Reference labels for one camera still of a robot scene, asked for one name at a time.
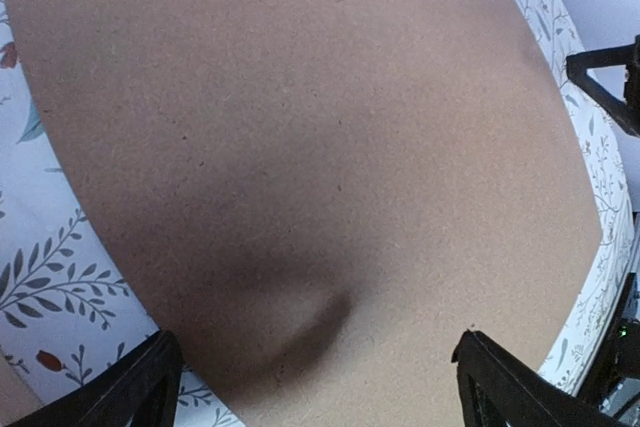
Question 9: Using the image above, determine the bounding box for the floral patterned table cover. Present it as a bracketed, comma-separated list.
[0, 0, 636, 427]

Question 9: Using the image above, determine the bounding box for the brown frame backing board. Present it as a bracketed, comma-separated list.
[0, 0, 604, 427]

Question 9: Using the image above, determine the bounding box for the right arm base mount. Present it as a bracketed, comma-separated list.
[577, 235, 639, 426]

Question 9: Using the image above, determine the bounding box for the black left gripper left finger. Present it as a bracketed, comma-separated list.
[11, 330, 183, 427]

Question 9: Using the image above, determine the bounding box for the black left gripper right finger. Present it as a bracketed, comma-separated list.
[451, 330, 621, 426]

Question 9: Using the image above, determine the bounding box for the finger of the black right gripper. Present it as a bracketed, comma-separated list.
[566, 36, 639, 137]

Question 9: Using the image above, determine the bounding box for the light wooden picture frame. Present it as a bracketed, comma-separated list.
[0, 355, 43, 426]

